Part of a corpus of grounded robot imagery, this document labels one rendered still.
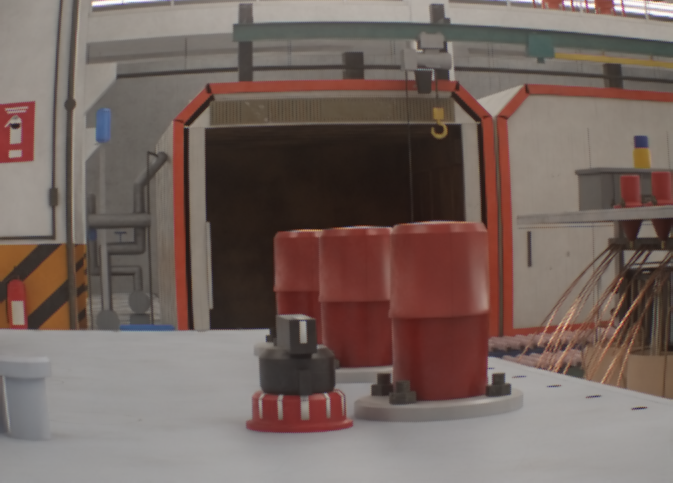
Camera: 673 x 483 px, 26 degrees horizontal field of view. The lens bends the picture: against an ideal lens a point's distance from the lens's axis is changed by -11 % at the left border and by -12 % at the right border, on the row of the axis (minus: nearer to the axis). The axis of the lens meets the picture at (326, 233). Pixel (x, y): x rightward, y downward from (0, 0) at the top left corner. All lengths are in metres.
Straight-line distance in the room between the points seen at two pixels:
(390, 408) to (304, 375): 0.08
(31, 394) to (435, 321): 0.30
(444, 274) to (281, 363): 0.13
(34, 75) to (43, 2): 0.61
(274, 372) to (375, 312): 0.38
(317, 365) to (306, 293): 0.70
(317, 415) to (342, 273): 0.39
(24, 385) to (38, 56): 10.82
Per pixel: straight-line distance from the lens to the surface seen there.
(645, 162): 4.78
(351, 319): 1.41
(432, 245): 1.08
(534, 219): 4.55
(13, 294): 11.51
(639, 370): 4.02
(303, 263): 1.73
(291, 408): 1.03
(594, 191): 4.27
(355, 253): 1.41
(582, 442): 0.89
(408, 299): 1.09
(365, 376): 1.39
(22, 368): 0.95
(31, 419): 0.96
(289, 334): 1.02
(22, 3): 11.83
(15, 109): 11.71
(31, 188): 11.67
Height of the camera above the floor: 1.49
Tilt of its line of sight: level
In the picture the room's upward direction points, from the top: 2 degrees counter-clockwise
